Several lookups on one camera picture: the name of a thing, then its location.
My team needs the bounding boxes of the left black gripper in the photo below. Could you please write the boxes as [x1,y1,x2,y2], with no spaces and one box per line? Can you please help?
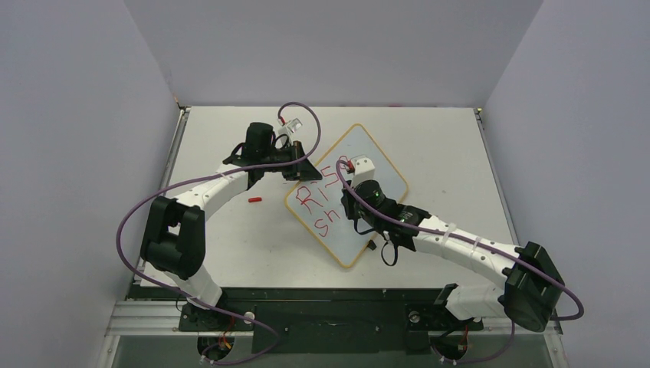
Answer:
[261,141,322,182]

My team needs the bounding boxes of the purple cable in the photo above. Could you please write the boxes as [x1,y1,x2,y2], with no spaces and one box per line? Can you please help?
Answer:
[115,102,323,366]
[335,159,585,366]

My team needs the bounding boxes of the right aluminium rail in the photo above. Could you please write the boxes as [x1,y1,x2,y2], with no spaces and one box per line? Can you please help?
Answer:
[473,107,520,245]

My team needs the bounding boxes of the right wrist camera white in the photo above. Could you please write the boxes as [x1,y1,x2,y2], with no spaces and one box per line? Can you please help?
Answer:
[346,155,376,188]

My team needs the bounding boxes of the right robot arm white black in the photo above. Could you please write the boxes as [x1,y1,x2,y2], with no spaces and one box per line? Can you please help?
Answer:
[341,180,565,332]

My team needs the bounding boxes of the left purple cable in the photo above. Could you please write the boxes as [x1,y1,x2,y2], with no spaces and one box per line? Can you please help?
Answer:
[115,102,323,366]

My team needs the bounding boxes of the yellow framed whiteboard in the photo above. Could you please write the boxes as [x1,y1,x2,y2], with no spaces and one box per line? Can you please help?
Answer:
[284,123,409,269]

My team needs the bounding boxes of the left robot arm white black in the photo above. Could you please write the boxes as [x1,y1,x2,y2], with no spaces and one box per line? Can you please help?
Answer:
[140,119,323,330]

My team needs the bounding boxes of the aluminium rail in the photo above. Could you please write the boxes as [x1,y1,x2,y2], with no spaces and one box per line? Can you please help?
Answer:
[473,107,520,245]
[116,106,192,289]

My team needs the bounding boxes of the front aluminium extrusion bar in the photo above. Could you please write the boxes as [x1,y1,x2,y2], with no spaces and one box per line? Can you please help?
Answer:
[106,301,181,336]

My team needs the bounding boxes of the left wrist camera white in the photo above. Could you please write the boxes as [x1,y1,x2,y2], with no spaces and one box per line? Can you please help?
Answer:
[277,118,303,138]

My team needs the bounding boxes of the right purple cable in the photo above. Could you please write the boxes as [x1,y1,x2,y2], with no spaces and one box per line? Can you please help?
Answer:
[335,159,585,366]

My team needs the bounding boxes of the left aluminium rail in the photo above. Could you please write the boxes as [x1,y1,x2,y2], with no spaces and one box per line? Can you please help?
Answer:
[116,106,192,289]

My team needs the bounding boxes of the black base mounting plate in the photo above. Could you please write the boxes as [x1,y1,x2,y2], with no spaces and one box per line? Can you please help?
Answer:
[120,285,510,362]

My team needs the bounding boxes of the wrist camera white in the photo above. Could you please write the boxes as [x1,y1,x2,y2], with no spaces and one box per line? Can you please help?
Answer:
[346,155,376,188]
[277,118,303,138]

